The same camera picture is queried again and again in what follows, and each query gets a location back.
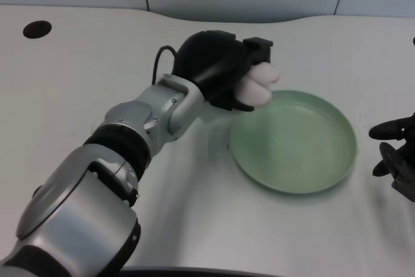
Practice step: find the green round plate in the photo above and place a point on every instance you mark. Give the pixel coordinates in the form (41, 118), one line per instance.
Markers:
(293, 145)

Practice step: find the white plush rabbit doll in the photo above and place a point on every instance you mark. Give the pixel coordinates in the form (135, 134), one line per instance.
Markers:
(259, 85)

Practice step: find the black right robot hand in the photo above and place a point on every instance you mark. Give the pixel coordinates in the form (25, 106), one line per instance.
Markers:
(397, 150)

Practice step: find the black table grommet hole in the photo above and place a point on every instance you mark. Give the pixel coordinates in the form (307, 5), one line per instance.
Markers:
(37, 29)

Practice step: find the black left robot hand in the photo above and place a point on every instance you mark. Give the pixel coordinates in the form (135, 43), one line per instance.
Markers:
(217, 66)

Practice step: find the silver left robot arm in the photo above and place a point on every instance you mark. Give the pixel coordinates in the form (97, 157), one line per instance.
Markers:
(107, 173)

